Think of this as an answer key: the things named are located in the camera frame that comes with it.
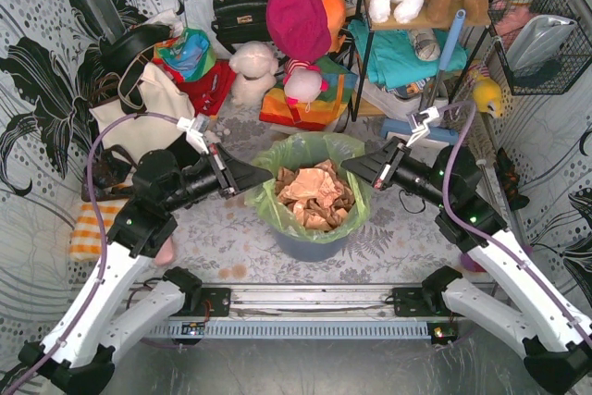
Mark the green trash bag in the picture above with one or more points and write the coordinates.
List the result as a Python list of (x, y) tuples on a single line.
[(307, 149)]

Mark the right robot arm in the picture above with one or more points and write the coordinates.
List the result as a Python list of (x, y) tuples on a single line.
[(549, 334)]

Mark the silver foil pouch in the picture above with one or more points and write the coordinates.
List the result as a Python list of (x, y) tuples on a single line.
[(539, 40)]

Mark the blue round trash bin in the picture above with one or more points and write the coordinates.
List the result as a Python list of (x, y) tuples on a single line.
[(308, 251)]

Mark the pink foam roller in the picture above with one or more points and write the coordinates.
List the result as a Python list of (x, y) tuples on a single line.
[(166, 254)]

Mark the orange white checked towel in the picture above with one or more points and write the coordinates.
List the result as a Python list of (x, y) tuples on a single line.
[(85, 239)]

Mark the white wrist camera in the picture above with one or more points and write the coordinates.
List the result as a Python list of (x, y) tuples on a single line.
[(419, 124), (194, 129)]

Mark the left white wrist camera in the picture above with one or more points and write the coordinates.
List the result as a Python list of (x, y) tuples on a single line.
[(194, 129)]

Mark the teal folded cloth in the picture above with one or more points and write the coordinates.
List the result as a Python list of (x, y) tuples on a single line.
[(393, 63)]

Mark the cream plush lamb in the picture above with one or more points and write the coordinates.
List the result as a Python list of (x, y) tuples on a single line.
[(255, 67)]

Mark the rainbow striped cloth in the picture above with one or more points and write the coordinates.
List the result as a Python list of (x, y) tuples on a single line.
[(321, 112)]

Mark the magenta cloth bag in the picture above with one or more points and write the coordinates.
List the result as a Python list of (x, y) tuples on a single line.
[(298, 28)]

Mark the crumpled brown paper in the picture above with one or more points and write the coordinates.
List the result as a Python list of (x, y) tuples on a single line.
[(317, 196)]

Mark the orange plush toy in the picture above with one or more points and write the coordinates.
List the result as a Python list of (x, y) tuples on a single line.
[(336, 17)]

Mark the blue floor sweeper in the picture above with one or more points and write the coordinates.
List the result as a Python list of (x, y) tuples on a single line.
[(393, 128)]

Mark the black orange toy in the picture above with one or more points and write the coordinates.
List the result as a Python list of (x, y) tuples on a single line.
[(509, 180)]

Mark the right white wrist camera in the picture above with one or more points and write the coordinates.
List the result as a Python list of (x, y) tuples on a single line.
[(419, 124)]

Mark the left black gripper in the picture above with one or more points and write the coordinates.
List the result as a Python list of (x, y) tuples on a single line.
[(223, 169)]

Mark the yellow plush duck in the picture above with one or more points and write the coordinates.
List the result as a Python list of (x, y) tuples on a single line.
[(486, 93)]

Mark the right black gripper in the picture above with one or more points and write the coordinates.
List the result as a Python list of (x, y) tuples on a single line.
[(389, 169)]

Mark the black leather handbag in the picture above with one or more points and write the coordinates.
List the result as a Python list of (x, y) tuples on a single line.
[(240, 21)]

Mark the grey patterned ball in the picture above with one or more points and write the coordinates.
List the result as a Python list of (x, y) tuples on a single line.
[(425, 44)]

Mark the colourful printed bag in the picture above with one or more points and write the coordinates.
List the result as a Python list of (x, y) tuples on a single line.
[(186, 58)]

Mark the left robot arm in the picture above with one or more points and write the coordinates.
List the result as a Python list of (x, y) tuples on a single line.
[(80, 354)]

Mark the black round hat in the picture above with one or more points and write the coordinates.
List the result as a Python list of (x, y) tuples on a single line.
[(116, 56)]

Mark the white sneaker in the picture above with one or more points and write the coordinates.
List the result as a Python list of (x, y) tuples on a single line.
[(376, 102)]

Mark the red cloth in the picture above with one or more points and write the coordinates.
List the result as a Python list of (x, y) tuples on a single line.
[(206, 87)]

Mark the black cloth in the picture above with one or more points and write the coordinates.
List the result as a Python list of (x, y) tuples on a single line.
[(185, 154)]

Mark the pink faced plush doll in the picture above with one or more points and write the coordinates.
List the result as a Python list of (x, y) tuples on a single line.
[(303, 82)]

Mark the black wire basket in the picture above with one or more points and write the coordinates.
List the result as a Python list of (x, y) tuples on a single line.
[(559, 73)]

